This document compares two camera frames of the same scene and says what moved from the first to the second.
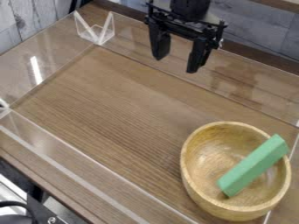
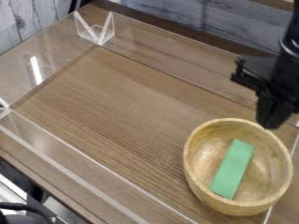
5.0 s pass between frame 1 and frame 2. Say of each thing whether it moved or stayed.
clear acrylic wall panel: stayed
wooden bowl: stayed
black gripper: moved
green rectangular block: moved
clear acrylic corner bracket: stayed
